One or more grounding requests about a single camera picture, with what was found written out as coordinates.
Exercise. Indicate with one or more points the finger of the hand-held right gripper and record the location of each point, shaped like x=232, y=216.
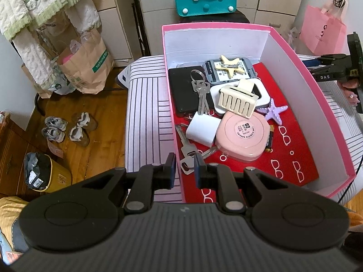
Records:
x=331, y=59
x=331, y=75

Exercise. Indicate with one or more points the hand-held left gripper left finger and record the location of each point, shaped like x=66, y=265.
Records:
x=171, y=172

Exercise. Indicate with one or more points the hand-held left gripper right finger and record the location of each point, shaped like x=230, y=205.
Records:
x=198, y=172

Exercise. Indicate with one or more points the silver key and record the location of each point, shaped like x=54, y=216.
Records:
x=184, y=168
x=188, y=150
x=208, y=153

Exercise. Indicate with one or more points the white charger plug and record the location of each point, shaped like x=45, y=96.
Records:
x=202, y=130

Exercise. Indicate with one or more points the pink round compact case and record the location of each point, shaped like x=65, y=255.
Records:
x=241, y=136

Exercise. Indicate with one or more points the purple starfish hair clip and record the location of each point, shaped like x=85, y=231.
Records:
x=273, y=112

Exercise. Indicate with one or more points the black and gold battery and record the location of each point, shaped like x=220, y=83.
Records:
x=269, y=138

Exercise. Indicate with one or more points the cream hair claw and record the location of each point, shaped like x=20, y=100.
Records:
x=235, y=102

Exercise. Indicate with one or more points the black portable hard drive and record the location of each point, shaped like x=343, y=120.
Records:
x=181, y=90

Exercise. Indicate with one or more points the white device with dark screen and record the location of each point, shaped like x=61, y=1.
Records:
x=215, y=90

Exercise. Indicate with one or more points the grey device with label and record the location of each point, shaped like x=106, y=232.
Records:
x=209, y=73

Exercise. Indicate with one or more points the cream star hair clip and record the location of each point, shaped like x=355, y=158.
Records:
x=227, y=63

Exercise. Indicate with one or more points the pink cardboard box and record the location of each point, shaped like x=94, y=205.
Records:
x=212, y=42

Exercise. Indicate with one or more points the person's right hand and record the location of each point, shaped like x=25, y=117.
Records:
x=351, y=90

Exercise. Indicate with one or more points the pink shopping bag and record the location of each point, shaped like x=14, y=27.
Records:
x=317, y=28

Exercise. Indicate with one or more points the clear plastic bag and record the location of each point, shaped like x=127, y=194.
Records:
x=293, y=35

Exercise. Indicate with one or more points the red box with white print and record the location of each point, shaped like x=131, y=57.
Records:
x=249, y=170

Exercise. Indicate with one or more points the beige three-door wardrobe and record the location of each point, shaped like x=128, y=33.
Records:
x=269, y=0

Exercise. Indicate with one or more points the brown fleece slipper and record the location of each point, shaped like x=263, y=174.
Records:
x=79, y=136
x=85, y=120

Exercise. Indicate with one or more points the black suitcase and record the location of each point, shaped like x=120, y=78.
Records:
x=241, y=17

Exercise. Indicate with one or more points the yellow trash bin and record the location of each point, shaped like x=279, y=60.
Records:
x=61, y=175

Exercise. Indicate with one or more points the pink paper slip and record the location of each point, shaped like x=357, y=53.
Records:
x=55, y=149

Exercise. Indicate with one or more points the grey sneaker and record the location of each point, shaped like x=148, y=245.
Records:
x=56, y=122
x=52, y=134

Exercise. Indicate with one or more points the large brown paper bag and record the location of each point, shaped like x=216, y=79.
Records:
x=85, y=70

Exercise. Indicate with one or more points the black bin liner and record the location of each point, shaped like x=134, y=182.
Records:
x=35, y=167

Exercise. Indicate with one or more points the white green-print bag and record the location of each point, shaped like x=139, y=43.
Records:
x=61, y=86

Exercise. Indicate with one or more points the brown wooden cabinet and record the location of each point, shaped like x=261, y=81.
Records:
x=11, y=153

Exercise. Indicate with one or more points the tan wooden wardrobe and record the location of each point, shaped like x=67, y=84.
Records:
x=113, y=19

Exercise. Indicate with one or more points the yellow striped cloth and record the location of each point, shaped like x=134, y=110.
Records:
x=11, y=221

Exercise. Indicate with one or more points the cream knitted cardigan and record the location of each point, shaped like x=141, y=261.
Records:
x=17, y=5

